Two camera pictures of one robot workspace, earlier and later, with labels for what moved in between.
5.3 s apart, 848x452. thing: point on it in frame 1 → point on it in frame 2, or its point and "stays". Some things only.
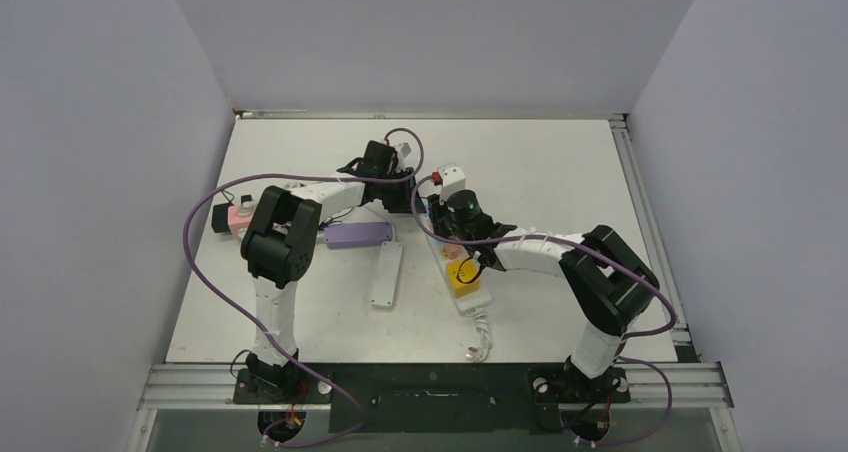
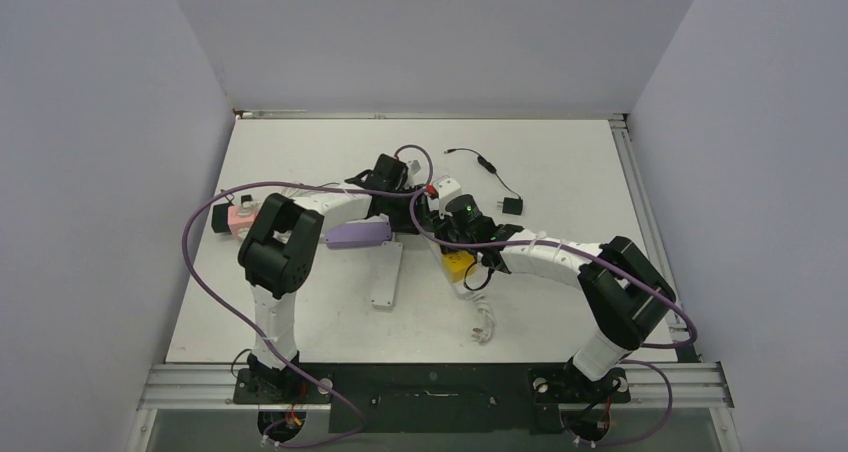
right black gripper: x=438 y=215 stays
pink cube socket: x=238 y=225 stays
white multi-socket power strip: x=466 y=304 → x=476 y=277
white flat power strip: x=387 y=275 stays
